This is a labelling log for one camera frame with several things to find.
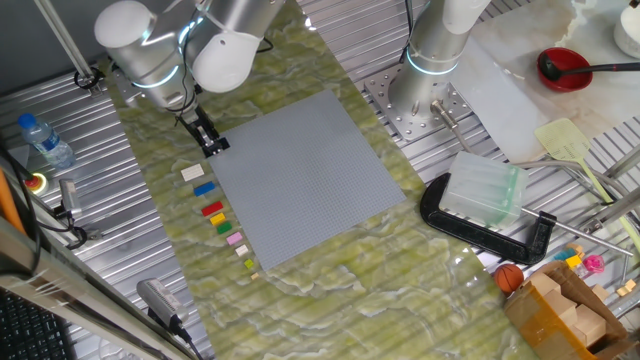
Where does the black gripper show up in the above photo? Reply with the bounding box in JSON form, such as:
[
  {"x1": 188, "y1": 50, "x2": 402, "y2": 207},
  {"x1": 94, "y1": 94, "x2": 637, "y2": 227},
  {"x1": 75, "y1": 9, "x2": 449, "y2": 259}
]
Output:
[{"x1": 175, "y1": 105, "x2": 229, "y2": 155}]

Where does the black Lego plate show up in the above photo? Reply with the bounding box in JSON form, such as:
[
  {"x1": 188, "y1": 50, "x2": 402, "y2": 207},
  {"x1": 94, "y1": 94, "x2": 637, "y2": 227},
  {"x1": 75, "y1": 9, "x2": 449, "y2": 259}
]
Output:
[{"x1": 201, "y1": 137, "x2": 232, "y2": 159}]

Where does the black ladle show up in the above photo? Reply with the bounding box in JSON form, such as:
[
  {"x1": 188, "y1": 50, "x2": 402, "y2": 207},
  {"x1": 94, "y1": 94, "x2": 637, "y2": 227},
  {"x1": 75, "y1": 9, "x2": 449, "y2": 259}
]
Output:
[{"x1": 537, "y1": 51, "x2": 640, "y2": 83}]

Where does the white Lego plate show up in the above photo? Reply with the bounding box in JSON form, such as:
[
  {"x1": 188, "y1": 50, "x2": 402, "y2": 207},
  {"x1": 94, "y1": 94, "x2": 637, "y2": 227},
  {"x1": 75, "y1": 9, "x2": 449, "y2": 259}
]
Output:
[{"x1": 180, "y1": 163, "x2": 206, "y2": 182}]

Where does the large grey Lego baseplate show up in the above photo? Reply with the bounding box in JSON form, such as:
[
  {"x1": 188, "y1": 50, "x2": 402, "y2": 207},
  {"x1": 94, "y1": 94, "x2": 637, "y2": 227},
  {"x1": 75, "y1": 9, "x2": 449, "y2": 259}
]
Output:
[{"x1": 207, "y1": 89, "x2": 407, "y2": 272}]

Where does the clear water bottle blue cap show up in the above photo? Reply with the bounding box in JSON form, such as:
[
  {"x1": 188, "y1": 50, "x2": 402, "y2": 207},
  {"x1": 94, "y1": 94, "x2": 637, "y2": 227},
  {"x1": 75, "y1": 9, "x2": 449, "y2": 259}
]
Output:
[{"x1": 17, "y1": 112, "x2": 77, "y2": 170}]

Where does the metal tripod pole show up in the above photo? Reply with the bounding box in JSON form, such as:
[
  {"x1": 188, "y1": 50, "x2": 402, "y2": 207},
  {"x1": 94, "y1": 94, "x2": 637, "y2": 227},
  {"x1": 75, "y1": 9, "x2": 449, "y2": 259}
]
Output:
[{"x1": 32, "y1": 0, "x2": 106, "y2": 97}]

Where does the red emergency stop button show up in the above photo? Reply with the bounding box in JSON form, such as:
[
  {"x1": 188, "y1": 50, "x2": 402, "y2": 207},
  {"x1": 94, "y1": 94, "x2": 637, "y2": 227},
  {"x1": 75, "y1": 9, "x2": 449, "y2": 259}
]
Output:
[{"x1": 23, "y1": 172, "x2": 49, "y2": 197}]

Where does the orange pole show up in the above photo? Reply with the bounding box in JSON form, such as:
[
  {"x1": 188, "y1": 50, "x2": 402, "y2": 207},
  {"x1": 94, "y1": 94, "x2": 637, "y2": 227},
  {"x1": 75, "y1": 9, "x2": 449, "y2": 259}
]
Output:
[{"x1": 0, "y1": 167, "x2": 26, "y2": 236}]

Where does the green marble pattern mat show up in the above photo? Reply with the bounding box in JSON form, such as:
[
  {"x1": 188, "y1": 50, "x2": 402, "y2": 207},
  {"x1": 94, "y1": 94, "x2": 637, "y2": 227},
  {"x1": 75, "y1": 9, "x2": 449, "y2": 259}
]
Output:
[{"x1": 97, "y1": 0, "x2": 529, "y2": 360}]

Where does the black keyboard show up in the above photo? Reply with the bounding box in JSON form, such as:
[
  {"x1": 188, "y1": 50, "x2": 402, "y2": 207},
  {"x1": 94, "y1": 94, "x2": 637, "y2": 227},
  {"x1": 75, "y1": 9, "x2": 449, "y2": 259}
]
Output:
[{"x1": 0, "y1": 287, "x2": 77, "y2": 360}]

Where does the black C-clamp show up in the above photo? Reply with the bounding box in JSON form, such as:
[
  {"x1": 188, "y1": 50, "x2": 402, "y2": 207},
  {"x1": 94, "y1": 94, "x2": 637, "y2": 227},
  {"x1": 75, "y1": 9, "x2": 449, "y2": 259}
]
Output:
[{"x1": 419, "y1": 172, "x2": 634, "y2": 267}]

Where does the translucent plastic box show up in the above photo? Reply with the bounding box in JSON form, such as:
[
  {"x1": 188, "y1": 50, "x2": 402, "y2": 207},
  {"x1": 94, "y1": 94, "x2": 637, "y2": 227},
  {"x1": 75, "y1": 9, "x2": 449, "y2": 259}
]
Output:
[{"x1": 438, "y1": 150, "x2": 530, "y2": 230}]

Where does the small toy basketball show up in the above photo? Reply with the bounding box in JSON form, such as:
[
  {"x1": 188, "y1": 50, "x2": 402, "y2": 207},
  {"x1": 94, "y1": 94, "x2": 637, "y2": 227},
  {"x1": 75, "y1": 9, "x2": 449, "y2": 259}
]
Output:
[{"x1": 493, "y1": 263, "x2": 526, "y2": 295}]

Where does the pale yellow slotted spatula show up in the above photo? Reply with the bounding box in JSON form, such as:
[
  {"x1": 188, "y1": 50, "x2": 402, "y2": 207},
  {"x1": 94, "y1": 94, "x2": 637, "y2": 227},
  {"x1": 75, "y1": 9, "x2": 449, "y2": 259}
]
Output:
[{"x1": 533, "y1": 117, "x2": 640, "y2": 254}]

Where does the wooden block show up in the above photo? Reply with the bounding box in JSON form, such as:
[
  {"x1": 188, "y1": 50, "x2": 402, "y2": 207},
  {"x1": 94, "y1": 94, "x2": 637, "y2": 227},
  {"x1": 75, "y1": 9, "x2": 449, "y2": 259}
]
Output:
[
  {"x1": 528, "y1": 272, "x2": 562, "y2": 297},
  {"x1": 542, "y1": 288, "x2": 579, "y2": 322},
  {"x1": 573, "y1": 304, "x2": 608, "y2": 347}
]

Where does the red bowl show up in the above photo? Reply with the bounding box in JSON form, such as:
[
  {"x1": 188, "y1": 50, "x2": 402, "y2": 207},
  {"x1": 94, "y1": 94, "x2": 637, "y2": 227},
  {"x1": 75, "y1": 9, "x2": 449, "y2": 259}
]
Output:
[{"x1": 536, "y1": 47, "x2": 594, "y2": 94}]

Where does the brown cardboard box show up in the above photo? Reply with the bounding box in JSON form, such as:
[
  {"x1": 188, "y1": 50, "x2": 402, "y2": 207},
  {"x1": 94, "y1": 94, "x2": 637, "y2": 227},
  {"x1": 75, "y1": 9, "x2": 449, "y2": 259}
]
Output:
[{"x1": 503, "y1": 259, "x2": 637, "y2": 360}]

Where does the white marble pattern mat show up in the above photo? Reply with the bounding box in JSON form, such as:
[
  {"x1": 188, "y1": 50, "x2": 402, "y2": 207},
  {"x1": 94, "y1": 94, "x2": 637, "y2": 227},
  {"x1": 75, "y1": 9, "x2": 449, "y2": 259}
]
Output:
[{"x1": 449, "y1": 0, "x2": 640, "y2": 165}]

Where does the pink toy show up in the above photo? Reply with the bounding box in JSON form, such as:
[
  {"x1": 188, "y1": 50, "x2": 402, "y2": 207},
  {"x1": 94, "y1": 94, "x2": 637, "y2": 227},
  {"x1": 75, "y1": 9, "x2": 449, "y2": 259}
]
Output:
[{"x1": 582, "y1": 253, "x2": 607, "y2": 275}]

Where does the aluminium profile bar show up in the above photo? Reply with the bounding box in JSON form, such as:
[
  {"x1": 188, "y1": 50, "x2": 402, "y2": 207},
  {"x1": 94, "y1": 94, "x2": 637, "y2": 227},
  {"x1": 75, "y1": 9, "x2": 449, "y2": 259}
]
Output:
[
  {"x1": 602, "y1": 143, "x2": 640, "y2": 181},
  {"x1": 581, "y1": 185, "x2": 640, "y2": 236}
]

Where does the white cup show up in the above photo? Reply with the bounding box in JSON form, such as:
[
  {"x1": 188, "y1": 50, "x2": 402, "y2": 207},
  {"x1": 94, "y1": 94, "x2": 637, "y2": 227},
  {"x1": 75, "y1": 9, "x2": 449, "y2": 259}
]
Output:
[{"x1": 613, "y1": 4, "x2": 640, "y2": 60}]

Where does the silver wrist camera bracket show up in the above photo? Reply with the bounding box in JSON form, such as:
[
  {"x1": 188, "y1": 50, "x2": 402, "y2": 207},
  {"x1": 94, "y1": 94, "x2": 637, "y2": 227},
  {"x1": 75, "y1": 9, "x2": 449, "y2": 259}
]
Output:
[{"x1": 109, "y1": 62, "x2": 140, "y2": 109}]

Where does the grey depth camera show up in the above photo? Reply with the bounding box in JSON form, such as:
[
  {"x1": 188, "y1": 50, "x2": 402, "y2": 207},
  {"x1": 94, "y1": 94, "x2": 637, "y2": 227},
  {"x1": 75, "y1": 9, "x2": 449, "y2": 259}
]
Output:
[
  {"x1": 135, "y1": 277, "x2": 187, "y2": 331},
  {"x1": 55, "y1": 178, "x2": 84, "y2": 220}
]

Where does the metal camera mount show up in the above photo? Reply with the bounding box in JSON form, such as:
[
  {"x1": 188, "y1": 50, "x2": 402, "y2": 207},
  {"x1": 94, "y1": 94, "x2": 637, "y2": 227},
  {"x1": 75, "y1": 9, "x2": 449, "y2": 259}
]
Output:
[{"x1": 52, "y1": 204, "x2": 104, "y2": 251}]

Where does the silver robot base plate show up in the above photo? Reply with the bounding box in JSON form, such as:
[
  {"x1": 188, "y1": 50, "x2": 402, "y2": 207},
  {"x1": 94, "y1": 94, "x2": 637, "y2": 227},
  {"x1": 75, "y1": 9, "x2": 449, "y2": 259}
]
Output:
[{"x1": 363, "y1": 63, "x2": 474, "y2": 143}]

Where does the aluminium frame rail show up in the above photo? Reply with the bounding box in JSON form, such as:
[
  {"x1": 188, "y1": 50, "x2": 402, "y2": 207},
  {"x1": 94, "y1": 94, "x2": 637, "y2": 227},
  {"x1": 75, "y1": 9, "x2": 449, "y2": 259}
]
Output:
[{"x1": 0, "y1": 214, "x2": 199, "y2": 360}]

